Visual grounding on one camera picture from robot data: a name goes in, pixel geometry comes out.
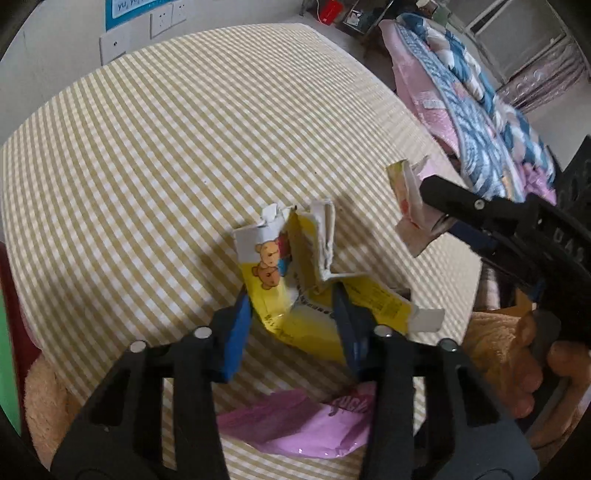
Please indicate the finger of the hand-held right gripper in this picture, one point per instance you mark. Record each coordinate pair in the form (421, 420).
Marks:
(503, 263)
(461, 198)

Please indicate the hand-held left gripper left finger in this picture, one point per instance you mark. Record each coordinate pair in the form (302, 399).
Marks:
(235, 337)

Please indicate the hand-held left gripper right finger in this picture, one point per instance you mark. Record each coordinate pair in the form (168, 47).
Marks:
(346, 323)

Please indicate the torn pink carton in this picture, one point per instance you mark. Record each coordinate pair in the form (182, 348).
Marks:
(411, 217)

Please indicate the torn yellow bear carton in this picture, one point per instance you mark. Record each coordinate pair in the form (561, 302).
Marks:
(277, 295)

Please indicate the red bin with green rim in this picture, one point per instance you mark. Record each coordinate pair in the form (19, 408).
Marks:
(9, 360)

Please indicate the person's right hand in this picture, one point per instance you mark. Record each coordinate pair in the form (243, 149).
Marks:
(524, 374)

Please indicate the brown fuzzy clothing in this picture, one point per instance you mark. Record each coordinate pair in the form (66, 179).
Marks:
(489, 341)

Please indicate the blue pink patterned quilt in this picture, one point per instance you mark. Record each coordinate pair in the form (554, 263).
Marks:
(461, 92)

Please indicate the pink plastic bag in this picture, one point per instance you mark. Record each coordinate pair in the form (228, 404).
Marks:
(295, 424)

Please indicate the pink patterned mattress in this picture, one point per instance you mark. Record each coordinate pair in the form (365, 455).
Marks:
(545, 78)

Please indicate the yellow checkered tablecloth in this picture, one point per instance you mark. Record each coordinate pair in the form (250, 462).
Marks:
(161, 161)

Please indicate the beige fuzzy cushion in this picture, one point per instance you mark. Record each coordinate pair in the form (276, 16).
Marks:
(41, 397)

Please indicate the dark shelf unit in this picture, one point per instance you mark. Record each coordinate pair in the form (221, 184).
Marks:
(364, 18)

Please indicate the red box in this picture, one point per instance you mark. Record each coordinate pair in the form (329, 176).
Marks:
(330, 11)

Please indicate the white wall socket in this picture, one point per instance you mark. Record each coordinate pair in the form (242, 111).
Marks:
(160, 23)
(113, 48)
(179, 11)

